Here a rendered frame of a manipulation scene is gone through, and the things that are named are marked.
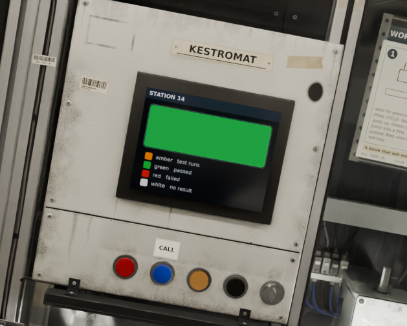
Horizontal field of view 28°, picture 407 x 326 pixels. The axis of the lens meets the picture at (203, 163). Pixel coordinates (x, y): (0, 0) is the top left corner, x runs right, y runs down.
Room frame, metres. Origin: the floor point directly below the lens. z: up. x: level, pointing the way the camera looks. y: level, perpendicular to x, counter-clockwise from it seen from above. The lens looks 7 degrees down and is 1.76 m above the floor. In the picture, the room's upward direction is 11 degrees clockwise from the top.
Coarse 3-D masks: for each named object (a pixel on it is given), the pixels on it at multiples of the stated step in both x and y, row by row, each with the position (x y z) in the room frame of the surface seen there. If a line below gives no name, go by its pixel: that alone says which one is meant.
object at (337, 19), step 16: (336, 0) 1.29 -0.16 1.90; (352, 0) 1.30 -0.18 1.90; (336, 16) 1.29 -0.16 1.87; (352, 16) 1.29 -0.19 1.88; (336, 32) 1.29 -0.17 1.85; (352, 32) 1.29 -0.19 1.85; (352, 48) 1.29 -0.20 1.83; (352, 64) 1.29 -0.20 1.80; (336, 96) 1.29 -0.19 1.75; (336, 112) 1.29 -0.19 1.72; (336, 128) 1.29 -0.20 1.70; (320, 176) 1.29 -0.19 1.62; (320, 192) 1.29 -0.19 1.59; (320, 208) 1.29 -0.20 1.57; (304, 240) 1.30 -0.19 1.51; (304, 256) 1.29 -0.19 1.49; (304, 272) 1.29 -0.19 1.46; (304, 288) 1.29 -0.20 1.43; (288, 320) 1.29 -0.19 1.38
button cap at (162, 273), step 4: (156, 268) 1.26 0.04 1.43; (160, 268) 1.26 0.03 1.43; (164, 268) 1.26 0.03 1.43; (168, 268) 1.26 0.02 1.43; (156, 272) 1.26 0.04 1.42; (160, 272) 1.26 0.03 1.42; (164, 272) 1.26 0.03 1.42; (168, 272) 1.26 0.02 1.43; (156, 276) 1.26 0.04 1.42; (160, 276) 1.26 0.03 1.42; (164, 276) 1.26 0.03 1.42; (168, 276) 1.26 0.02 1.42; (156, 280) 1.26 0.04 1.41; (160, 280) 1.26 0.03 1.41; (164, 280) 1.26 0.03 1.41; (168, 280) 1.26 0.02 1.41
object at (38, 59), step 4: (32, 56) 1.27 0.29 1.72; (36, 56) 1.27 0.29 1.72; (40, 56) 1.27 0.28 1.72; (44, 56) 1.27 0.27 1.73; (48, 56) 1.27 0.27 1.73; (32, 60) 1.27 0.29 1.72; (36, 60) 1.27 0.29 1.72; (40, 60) 1.27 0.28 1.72; (44, 60) 1.27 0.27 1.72; (48, 60) 1.27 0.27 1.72; (52, 60) 1.27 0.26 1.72; (40, 64) 1.27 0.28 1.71; (44, 64) 1.27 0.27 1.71; (48, 64) 1.27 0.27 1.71; (52, 64) 1.27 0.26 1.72
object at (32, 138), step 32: (64, 0) 1.27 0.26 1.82; (64, 32) 1.29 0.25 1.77; (32, 64) 1.27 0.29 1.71; (32, 96) 1.27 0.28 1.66; (32, 128) 1.28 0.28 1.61; (32, 160) 1.27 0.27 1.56; (32, 192) 1.27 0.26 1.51; (32, 224) 1.28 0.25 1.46; (0, 256) 1.27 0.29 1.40; (0, 288) 1.27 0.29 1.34
